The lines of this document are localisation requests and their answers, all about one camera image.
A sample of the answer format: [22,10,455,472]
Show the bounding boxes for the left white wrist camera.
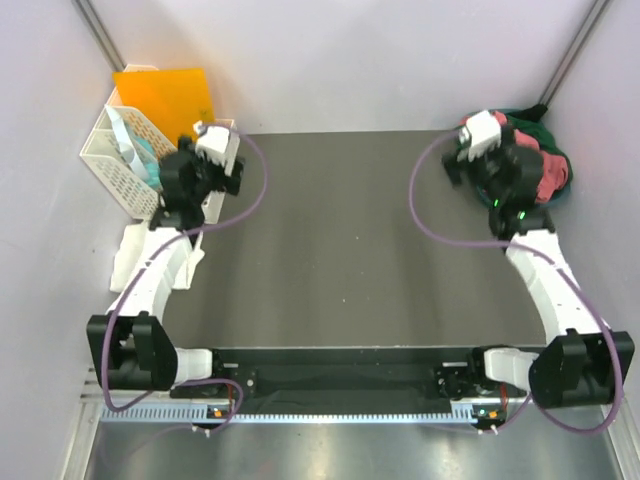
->
[193,119,240,176]

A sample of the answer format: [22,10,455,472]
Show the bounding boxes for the orange plastic board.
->
[112,68,215,146]

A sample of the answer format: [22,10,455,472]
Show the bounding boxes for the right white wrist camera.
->
[457,110,502,162]

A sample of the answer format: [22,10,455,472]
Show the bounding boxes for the pink t shirt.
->
[474,110,572,208]

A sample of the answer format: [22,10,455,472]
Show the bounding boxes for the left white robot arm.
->
[87,191,265,411]

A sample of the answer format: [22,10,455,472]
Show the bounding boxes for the green t shirt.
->
[499,107,576,201]

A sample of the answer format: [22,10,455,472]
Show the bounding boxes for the purple cable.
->
[101,125,270,412]
[408,127,624,434]

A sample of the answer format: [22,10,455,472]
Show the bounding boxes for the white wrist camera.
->
[193,119,240,176]
[457,110,502,162]

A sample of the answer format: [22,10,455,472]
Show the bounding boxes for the white folded t shirt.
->
[109,221,205,293]

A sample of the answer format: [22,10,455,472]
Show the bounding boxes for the dark grey table mat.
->
[163,131,545,348]

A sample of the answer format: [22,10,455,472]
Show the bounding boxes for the grey slotted cable duct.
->
[100,403,503,425]

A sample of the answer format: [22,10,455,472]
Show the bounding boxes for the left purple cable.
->
[101,125,270,412]

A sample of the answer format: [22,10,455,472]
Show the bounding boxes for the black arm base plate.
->
[170,346,525,415]

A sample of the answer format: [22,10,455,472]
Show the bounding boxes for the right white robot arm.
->
[442,136,635,409]

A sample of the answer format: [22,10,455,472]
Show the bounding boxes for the aluminium frame rail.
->
[71,0,126,72]

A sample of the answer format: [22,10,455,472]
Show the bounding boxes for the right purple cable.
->
[408,127,624,434]

